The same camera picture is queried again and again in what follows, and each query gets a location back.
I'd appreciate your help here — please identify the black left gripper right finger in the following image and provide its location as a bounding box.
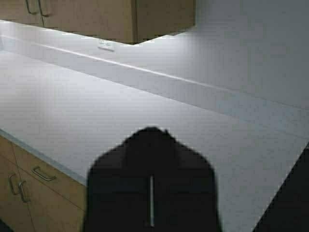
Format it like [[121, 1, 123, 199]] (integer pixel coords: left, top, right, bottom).
[[150, 130, 223, 232]]

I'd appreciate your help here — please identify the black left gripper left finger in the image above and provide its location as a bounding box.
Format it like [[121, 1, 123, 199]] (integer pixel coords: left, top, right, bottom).
[[81, 127, 155, 232]]

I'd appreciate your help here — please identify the wooden upper wall cabinet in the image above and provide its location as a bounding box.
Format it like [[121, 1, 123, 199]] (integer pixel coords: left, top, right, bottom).
[[0, 0, 196, 44]]

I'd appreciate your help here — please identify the white wall outlet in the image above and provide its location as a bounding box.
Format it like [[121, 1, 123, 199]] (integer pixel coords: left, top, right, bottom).
[[97, 39, 115, 52]]

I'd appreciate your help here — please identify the wooden lower base cabinet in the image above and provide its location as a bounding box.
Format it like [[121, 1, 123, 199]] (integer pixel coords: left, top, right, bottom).
[[0, 136, 85, 232]]

